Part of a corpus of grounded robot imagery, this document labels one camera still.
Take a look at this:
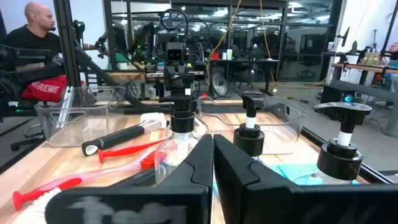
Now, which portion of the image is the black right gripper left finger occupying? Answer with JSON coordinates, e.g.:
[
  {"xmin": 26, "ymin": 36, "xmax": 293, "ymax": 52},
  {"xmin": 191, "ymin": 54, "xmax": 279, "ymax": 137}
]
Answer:
[{"xmin": 45, "ymin": 134, "xmax": 215, "ymax": 224}]

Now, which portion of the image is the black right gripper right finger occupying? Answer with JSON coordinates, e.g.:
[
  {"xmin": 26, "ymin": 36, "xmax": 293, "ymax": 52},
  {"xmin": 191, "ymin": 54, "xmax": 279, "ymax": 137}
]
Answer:
[{"xmin": 213, "ymin": 134, "xmax": 398, "ymax": 224}]

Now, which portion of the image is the clear bottle with black pump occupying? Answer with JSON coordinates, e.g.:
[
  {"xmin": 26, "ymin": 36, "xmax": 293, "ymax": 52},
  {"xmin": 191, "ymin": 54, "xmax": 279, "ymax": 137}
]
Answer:
[
  {"xmin": 154, "ymin": 95, "xmax": 210, "ymax": 187},
  {"xmin": 312, "ymin": 101, "xmax": 373, "ymax": 187},
  {"xmin": 233, "ymin": 91, "xmax": 268, "ymax": 167}
]

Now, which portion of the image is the red white brush handle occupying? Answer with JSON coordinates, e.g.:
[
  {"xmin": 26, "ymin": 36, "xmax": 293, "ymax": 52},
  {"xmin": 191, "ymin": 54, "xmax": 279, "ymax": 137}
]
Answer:
[{"xmin": 12, "ymin": 150, "xmax": 165, "ymax": 212}]

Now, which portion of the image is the blue sponge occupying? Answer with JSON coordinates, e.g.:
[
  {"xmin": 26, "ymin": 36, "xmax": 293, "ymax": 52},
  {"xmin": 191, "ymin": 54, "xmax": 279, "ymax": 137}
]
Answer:
[{"xmin": 267, "ymin": 164, "xmax": 321, "ymax": 186}]

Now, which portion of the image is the black floor fan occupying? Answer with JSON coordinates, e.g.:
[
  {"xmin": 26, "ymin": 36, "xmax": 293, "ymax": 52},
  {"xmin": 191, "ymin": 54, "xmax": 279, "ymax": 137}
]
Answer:
[{"xmin": 210, "ymin": 70, "xmax": 231, "ymax": 99}]

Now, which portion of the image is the red suction base brush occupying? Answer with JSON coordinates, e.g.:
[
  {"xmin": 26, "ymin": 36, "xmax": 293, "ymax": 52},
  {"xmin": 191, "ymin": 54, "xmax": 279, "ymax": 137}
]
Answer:
[{"xmin": 98, "ymin": 139, "xmax": 165, "ymax": 164}]

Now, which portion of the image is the black desk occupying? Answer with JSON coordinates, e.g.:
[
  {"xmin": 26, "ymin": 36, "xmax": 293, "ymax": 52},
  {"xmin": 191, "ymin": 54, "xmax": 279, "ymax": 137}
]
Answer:
[{"xmin": 207, "ymin": 58, "xmax": 280, "ymax": 96}]

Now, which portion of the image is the clear plastic bin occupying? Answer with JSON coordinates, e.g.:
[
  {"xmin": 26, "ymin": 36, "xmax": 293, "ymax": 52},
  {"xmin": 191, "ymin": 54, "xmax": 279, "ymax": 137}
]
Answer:
[
  {"xmin": 33, "ymin": 85, "xmax": 126, "ymax": 147},
  {"xmin": 197, "ymin": 93, "xmax": 307, "ymax": 156}
]

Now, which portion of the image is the white bristle brush head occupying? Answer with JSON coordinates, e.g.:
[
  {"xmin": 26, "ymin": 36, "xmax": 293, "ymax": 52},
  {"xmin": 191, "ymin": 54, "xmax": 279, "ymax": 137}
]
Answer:
[{"xmin": 11, "ymin": 186, "xmax": 63, "ymax": 224}]

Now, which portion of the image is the red bag with white lettering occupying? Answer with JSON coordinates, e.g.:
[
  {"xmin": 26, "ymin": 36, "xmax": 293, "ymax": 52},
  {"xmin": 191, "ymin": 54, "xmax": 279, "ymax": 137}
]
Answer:
[{"xmin": 21, "ymin": 74, "xmax": 68, "ymax": 103}]

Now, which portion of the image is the person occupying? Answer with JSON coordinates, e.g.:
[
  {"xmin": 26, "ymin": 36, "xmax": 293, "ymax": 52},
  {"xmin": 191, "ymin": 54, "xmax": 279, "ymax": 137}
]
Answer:
[
  {"xmin": 388, "ymin": 42, "xmax": 398, "ymax": 62},
  {"xmin": 5, "ymin": 1, "xmax": 97, "ymax": 68}
]

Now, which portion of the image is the wooden workbench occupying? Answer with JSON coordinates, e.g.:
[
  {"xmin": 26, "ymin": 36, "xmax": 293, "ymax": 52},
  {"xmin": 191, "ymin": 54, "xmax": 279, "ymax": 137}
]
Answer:
[{"xmin": 331, "ymin": 62, "xmax": 398, "ymax": 75}]

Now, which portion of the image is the black monitor on stand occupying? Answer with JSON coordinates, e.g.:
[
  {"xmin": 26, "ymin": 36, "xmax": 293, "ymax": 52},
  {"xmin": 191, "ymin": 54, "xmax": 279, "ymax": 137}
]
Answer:
[{"xmin": 340, "ymin": 26, "xmax": 351, "ymax": 47}]

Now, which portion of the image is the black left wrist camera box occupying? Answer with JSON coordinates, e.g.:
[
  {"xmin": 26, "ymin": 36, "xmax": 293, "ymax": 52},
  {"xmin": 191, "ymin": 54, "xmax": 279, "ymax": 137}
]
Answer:
[{"xmin": 165, "ymin": 42, "xmax": 185, "ymax": 63}]

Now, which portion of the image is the black handled dish brush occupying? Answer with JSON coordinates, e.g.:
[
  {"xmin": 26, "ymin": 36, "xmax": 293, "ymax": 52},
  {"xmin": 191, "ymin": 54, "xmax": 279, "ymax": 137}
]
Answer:
[{"xmin": 81, "ymin": 112, "xmax": 168, "ymax": 157}]

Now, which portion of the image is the yellow hanging cable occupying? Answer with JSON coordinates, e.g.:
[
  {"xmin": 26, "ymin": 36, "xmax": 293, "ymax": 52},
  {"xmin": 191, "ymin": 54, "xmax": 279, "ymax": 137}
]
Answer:
[{"xmin": 208, "ymin": 0, "xmax": 243, "ymax": 58}]

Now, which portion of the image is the orange hanging cable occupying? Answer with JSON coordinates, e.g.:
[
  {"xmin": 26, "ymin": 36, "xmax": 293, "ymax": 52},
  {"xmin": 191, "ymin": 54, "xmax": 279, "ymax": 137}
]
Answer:
[{"xmin": 259, "ymin": 0, "xmax": 277, "ymax": 93}]

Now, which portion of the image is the black rig frame post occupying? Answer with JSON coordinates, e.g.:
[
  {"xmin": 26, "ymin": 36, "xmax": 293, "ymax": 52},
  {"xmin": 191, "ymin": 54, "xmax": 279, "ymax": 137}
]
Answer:
[{"xmin": 52, "ymin": 0, "xmax": 82, "ymax": 88}]

